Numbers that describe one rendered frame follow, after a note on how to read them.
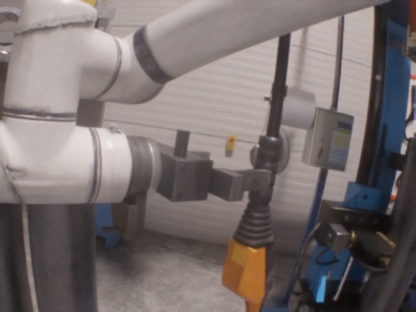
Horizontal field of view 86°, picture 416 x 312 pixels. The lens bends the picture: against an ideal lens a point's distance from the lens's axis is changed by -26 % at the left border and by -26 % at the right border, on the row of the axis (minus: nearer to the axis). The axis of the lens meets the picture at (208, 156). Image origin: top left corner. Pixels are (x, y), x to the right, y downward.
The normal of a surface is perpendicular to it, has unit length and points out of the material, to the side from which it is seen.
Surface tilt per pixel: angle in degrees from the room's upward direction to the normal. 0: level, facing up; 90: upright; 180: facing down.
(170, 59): 127
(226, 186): 90
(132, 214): 90
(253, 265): 90
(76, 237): 90
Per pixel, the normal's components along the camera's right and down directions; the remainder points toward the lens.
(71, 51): 0.87, 0.20
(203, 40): -0.04, 0.71
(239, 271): -0.76, -0.04
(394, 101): -0.10, 0.12
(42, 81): 0.51, 0.20
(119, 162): 0.64, -0.13
